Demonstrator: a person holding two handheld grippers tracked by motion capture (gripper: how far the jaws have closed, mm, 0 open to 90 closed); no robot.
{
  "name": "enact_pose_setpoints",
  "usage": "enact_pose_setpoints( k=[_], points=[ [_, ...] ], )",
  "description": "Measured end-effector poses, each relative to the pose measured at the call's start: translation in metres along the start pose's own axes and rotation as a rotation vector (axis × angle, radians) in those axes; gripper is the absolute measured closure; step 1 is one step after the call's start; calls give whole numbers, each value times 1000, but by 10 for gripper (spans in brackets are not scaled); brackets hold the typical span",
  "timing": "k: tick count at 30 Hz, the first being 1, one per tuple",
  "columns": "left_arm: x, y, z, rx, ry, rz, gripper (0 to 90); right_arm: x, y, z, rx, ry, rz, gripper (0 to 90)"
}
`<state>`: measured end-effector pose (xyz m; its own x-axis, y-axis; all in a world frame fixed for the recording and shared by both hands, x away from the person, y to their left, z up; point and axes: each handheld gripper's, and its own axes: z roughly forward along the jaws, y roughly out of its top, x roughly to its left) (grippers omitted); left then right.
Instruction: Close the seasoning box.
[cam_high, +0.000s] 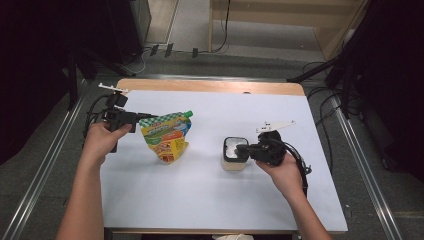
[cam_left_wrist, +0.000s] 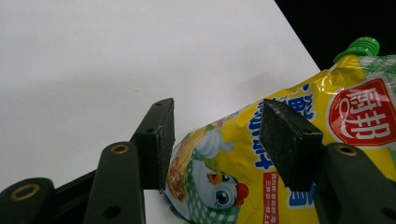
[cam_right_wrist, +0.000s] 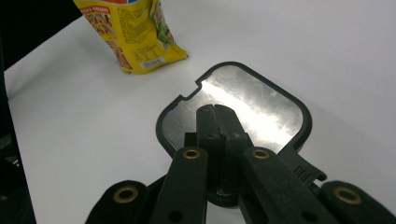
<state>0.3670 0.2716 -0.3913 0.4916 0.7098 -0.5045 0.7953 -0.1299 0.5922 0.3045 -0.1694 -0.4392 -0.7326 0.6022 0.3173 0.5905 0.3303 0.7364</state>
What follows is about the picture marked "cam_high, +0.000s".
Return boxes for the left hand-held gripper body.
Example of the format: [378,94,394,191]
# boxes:
[98,83,139,154]

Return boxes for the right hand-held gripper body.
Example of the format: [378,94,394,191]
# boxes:
[248,120,297,167]

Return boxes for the clear jar with black lid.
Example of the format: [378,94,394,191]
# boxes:
[220,136,250,172]

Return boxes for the yellow spout pouch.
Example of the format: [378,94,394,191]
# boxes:
[138,110,194,164]

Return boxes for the person's right hand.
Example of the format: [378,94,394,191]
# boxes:
[256,153,306,201]

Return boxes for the person's left hand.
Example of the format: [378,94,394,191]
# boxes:
[81,121,133,164]

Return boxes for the white paper sheet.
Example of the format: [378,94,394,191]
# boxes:
[99,89,349,233]

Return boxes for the wooden table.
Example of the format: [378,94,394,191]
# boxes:
[103,78,349,240]

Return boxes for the white object under table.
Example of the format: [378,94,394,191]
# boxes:
[212,233,255,240]

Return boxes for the black cabinet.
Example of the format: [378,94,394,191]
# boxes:
[106,0,153,66]

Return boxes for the black stand leg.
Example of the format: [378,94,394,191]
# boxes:
[286,58,338,84]

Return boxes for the dark curtain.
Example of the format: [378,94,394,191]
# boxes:
[343,0,424,183]
[0,0,111,164]

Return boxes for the left hand-held gripper cable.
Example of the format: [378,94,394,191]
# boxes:
[82,94,111,139]

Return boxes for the hand-held gripper cable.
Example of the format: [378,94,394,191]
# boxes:
[82,94,111,139]
[283,143,313,198]

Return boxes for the right hand-held gripper cable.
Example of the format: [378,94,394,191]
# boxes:
[283,143,313,198]

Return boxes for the white floor cable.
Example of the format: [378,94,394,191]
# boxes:
[119,48,152,76]

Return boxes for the black floor cables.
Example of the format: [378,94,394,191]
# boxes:
[301,59,354,174]

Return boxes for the metal floor rail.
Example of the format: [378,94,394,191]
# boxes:
[331,96,403,240]
[1,93,86,240]

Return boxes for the hanging black cable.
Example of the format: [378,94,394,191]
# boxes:
[213,0,232,54]

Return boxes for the wooden frame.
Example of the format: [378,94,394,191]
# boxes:
[208,0,371,61]

